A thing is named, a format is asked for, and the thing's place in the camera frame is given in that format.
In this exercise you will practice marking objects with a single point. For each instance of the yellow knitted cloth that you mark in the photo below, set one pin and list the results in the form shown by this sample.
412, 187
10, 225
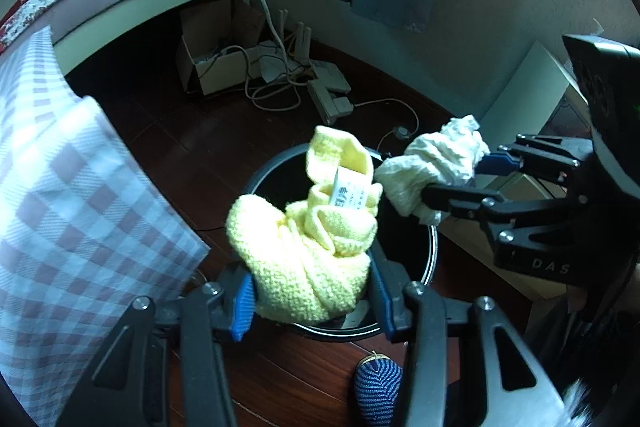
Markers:
300, 257

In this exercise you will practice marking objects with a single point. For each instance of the blue knitted slipper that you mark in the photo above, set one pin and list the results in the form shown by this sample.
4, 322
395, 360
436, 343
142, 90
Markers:
377, 389

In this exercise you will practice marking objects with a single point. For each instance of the white cabinet panel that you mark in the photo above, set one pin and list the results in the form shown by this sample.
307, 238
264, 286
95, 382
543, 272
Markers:
525, 82

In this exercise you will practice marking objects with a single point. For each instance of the open cardboard box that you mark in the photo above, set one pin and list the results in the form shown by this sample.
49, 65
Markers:
210, 42

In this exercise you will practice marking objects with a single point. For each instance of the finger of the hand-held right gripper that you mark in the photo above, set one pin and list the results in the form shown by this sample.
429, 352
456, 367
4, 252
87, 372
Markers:
520, 227
496, 162

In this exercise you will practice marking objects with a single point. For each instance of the white paper towel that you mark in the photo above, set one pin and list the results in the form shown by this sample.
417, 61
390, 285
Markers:
435, 157

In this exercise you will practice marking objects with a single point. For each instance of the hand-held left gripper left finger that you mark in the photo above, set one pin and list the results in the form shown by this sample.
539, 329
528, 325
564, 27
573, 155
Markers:
242, 308

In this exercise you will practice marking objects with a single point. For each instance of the white fluffy cloth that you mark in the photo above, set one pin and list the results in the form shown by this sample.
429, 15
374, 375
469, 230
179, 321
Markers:
580, 407

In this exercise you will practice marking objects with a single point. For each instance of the black round trash bin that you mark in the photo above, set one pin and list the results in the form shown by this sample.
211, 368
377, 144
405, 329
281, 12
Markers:
407, 252

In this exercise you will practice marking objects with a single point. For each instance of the checked tablecloth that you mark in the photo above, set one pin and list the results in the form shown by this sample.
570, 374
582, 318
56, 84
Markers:
75, 207

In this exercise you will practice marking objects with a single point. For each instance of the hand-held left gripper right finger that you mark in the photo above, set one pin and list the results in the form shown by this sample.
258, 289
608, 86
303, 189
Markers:
383, 303

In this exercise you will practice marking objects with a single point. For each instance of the white power strip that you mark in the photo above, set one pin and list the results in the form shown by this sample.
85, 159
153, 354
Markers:
330, 99

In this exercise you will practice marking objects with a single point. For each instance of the white router with antennas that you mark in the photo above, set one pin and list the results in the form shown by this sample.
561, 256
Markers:
280, 52

